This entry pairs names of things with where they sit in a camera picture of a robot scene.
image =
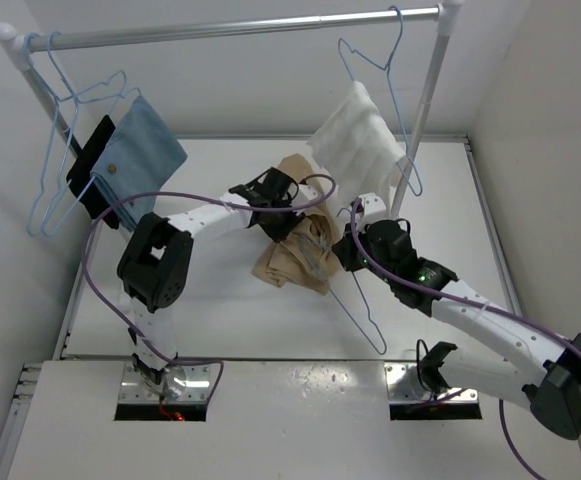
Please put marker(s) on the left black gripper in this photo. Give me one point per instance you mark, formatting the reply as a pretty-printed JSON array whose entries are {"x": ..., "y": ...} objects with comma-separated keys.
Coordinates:
[{"x": 280, "y": 232}]

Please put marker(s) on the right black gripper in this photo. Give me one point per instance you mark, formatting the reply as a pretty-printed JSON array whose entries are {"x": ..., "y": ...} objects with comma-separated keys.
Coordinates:
[{"x": 344, "y": 250}]

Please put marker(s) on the beige t shirt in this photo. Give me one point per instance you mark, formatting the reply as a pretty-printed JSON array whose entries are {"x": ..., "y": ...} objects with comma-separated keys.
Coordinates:
[{"x": 304, "y": 258}]

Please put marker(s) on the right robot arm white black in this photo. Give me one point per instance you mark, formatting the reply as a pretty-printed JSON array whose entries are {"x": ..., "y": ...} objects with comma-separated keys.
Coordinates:
[{"x": 537, "y": 369}]

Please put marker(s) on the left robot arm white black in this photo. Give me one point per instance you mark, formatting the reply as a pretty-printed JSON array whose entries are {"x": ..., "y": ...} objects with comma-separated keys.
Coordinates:
[{"x": 155, "y": 263}]

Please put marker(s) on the empty blue hanger left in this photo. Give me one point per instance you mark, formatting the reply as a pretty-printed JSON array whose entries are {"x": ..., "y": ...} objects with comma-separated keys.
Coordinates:
[{"x": 45, "y": 150}]

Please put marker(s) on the blue hanger holding denim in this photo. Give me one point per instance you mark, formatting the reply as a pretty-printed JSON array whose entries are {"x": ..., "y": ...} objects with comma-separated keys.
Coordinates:
[{"x": 65, "y": 111}]

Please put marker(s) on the white folded cloth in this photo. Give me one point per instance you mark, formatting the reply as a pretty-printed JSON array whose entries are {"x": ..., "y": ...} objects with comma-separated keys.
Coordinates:
[{"x": 357, "y": 148}]

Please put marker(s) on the blue denim cloth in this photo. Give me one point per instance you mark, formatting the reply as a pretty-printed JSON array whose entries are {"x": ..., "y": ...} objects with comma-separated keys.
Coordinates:
[{"x": 141, "y": 156}]

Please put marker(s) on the black cloth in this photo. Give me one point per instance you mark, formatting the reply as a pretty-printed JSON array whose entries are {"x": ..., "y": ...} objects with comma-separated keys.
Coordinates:
[{"x": 79, "y": 179}]

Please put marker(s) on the metal clothes rack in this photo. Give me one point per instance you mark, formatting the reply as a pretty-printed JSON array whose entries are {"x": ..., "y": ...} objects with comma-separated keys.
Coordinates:
[{"x": 19, "y": 48}]

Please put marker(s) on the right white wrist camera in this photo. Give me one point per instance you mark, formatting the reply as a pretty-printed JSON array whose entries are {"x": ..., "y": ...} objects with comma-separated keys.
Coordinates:
[{"x": 369, "y": 207}]

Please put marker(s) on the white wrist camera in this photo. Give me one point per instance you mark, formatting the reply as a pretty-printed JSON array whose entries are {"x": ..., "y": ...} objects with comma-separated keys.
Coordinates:
[
  {"x": 323, "y": 187},
  {"x": 369, "y": 207}
]

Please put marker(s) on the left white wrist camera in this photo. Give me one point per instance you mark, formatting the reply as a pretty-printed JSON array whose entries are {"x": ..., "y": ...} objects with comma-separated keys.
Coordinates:
[{"x": 323, "y": 187}]

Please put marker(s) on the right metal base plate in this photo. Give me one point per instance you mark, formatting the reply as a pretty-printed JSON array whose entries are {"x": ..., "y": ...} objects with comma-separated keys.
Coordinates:
[{"x": 403, "y": 387}]

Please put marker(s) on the metal base plate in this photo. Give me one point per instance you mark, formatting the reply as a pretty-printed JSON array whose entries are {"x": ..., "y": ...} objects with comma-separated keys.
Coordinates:
[
  {"x": 403, "y": 387},
  {"x": 180, "y": 385}
]

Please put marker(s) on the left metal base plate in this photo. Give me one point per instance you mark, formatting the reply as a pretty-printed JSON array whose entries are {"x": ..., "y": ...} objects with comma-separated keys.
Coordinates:
[{"x": 180, "y": 385}]

